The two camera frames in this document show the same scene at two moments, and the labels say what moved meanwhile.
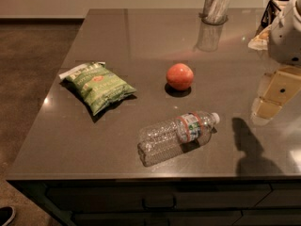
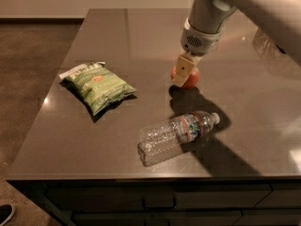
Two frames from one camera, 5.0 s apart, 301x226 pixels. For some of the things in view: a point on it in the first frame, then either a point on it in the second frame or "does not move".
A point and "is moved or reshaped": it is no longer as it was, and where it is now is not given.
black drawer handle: (159, 207) does not move
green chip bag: (97, 86) does not move
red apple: (180, 76) is moved or reshaped
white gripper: (286, 42) → (200, 42)
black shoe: (7, 215) does not move
